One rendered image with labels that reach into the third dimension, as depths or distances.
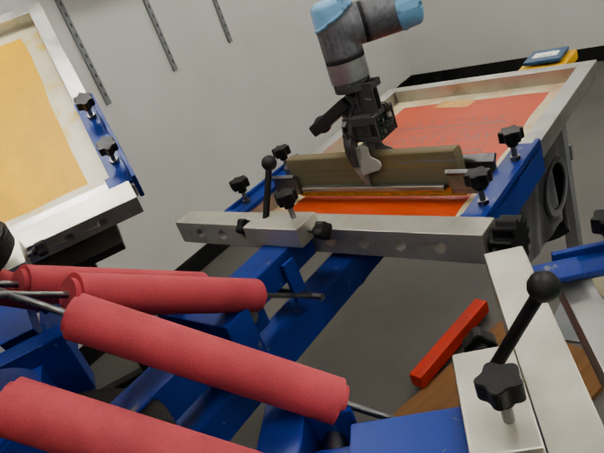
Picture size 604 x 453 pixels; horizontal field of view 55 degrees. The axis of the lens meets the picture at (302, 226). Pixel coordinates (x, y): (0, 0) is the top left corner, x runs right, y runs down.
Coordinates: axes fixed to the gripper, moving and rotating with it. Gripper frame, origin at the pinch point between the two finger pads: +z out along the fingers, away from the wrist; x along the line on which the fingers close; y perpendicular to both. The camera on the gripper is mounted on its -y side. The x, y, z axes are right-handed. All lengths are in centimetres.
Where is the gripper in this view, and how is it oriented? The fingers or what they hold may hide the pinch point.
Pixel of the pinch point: (370, 174)
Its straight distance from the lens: 122.0
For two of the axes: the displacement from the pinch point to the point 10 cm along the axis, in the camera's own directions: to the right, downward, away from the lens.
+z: 3.2, 8.5, 4.2
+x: 5.6, -5.3, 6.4
